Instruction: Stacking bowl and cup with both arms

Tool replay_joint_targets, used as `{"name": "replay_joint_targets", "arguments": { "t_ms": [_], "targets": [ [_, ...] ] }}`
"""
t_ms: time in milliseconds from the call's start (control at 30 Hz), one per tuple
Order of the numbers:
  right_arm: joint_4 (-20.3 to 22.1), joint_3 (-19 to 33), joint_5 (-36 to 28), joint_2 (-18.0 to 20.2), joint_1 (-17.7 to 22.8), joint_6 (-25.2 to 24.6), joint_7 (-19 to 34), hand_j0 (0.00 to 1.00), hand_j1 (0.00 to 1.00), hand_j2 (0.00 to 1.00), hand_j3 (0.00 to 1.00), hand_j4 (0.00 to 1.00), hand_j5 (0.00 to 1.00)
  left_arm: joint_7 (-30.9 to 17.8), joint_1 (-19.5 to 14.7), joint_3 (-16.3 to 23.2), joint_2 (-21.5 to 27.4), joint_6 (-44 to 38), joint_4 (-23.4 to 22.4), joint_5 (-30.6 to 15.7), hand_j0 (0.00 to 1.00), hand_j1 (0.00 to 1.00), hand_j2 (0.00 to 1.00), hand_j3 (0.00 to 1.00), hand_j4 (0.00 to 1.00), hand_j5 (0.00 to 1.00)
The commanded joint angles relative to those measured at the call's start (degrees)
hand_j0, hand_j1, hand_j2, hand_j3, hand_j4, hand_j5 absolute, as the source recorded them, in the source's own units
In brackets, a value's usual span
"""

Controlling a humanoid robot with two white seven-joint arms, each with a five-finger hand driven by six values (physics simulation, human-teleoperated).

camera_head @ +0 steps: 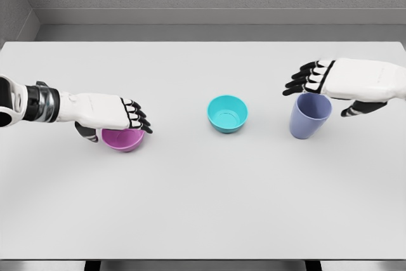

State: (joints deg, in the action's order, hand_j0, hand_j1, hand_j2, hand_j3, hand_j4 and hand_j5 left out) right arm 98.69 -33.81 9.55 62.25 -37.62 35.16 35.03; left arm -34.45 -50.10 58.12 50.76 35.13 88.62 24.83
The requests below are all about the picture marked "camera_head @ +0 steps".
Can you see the purple bowl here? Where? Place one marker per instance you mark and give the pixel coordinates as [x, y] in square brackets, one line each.
[123, 140]

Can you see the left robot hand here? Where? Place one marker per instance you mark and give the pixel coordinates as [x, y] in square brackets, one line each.
[104, 112]

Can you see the teal bowl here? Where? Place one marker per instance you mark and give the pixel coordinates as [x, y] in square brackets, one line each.
[227, 115]

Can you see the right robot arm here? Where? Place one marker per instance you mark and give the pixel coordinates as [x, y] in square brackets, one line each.
[400, 81]

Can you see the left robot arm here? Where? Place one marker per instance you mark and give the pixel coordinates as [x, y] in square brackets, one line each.
[35, 103]

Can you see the lavender blue cup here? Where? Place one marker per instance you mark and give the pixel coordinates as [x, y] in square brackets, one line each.
[307, 118]

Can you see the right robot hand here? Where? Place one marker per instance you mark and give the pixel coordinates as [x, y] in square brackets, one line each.
[349, 77]

